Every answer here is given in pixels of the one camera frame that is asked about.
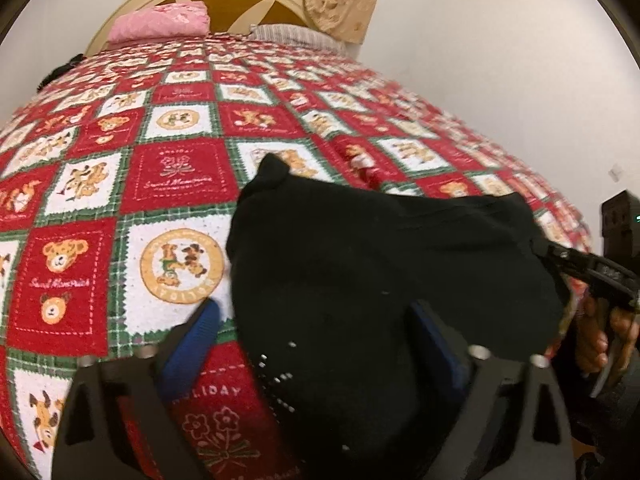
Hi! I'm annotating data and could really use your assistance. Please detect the pink pillow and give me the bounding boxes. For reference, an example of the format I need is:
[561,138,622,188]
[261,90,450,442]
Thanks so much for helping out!
[107,1,210,43]

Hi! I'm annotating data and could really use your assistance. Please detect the person's right hand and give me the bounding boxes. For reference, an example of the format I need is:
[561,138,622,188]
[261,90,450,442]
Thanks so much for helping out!
[575,294,640,374]

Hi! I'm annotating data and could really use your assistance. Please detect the grey pillow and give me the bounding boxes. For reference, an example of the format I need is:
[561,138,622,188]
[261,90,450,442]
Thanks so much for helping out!
[249,24,348,56]

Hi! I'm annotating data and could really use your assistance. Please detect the red printed bear blanket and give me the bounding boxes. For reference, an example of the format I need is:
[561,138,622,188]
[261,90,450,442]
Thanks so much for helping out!
[0,30,593,480]

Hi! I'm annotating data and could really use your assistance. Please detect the person's dark clothing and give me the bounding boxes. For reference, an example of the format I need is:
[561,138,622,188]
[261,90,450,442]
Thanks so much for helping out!
[550,340,640,480]

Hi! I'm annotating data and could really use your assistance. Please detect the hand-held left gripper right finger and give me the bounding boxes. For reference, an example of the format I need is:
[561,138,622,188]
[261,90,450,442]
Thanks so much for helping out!
[407,300,578,480]

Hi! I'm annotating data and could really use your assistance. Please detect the small dark object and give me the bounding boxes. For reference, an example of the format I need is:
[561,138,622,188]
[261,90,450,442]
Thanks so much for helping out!
[37,52,83,88]

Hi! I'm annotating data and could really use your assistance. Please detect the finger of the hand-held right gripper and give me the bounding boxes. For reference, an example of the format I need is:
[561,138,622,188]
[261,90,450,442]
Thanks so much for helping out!
[532,237,577,281]

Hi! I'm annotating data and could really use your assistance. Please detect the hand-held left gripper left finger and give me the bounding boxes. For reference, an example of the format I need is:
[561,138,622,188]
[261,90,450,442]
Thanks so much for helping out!
[50,299,223,480]

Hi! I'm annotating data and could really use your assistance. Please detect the black pants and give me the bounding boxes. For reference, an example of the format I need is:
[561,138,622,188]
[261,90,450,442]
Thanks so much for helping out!
[226,154,566,480]

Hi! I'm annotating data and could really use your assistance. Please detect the beige patterned curtain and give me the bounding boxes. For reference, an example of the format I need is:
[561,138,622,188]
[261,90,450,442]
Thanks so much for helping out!
[175,0,388,45]

